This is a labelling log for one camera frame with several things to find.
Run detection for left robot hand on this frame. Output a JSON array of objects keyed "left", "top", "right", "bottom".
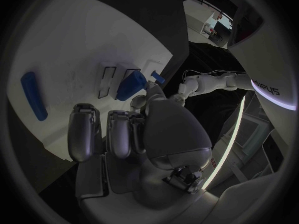
[{"left": 168, "top": 94, "right": 187, "bottom": 107}]

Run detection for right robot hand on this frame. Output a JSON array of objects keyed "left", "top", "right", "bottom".
[{"left": 67, "top": 80, "right": 213, "bottom": 210}]

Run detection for short blue cylinder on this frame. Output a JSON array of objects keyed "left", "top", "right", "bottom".
[{"left": 150, "top": 71, "right": 166, "bottom": 84}]

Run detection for large blue cylinder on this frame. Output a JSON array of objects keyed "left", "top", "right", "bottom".
[{"left": 116, "top": 71, "right": 148, "bottom": 101}]

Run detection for white task board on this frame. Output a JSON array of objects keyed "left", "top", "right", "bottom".
[{"left": 6, "top": 0, "right": 174, "bottom": 162}]

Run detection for glowing light bar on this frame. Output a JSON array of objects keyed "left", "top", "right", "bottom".
[{"left": 202, "top": 96, "right": 246, "bottom": 190}]

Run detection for white desk with screen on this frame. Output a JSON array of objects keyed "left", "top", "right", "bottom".
[{"left": 200, "top": 11, "right": 234, "bottom": 42}]

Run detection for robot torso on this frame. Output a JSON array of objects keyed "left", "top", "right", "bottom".
[{"left": 227, "top": 0, "right": 299, "bottom": 111}]

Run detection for long thin blue cylinder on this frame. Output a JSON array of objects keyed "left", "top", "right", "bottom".
[{"left": 20, "top": 72, "right": 49, "bottom": 121}]

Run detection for white cable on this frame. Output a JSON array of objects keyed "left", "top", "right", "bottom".
[
  {"left": 183, "top": 69, "right": 211, "bottom": 78},
  {"left": 205, "top": 70, "right": 247, "bottom": 76}
]

